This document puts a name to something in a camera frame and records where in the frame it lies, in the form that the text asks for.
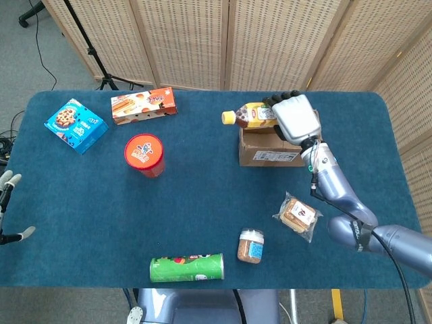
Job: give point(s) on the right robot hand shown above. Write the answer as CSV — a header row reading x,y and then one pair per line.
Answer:
x,y
297,114

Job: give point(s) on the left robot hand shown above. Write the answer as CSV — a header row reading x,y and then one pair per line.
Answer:
x,y
13,179

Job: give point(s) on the tea bottle with yellow label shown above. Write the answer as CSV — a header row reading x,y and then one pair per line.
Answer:
x,y
246,116

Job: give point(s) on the plastic sandwich cake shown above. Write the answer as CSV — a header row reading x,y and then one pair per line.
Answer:
x,y
297,214

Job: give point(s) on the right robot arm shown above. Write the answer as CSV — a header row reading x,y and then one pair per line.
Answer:
x,y
337,189

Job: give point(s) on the open cardboard box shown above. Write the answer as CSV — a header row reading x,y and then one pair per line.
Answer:
x,y
270,148

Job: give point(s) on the blue cookie box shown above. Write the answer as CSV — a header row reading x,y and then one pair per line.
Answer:
x,y
74,125

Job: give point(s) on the orange biscuit box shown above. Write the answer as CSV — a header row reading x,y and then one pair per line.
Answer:
x,y
141,104

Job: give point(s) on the blue felt table cloth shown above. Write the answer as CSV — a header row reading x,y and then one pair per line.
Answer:
x,y
202,202

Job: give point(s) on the wicker folding screen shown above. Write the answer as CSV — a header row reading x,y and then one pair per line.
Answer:
x,y
189,40

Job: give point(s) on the orange cup with lid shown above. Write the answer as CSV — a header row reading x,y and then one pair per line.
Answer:
x,y
143,152

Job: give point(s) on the clear jar with blue label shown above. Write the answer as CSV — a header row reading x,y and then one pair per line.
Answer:
x,y
248,251

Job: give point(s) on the black tripod stand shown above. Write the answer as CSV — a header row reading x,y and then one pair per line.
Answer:
x,y
91,52

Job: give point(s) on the black office chair base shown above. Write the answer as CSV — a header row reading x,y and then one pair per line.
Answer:
x,y
28,15

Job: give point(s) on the white metal table leg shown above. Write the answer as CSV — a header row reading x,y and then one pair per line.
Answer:
x,y
294,303

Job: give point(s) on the green chips can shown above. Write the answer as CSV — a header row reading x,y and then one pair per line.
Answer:
x,y
182,268

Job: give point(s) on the grey robot torso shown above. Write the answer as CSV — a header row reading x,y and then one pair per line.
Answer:
x,y
202,307

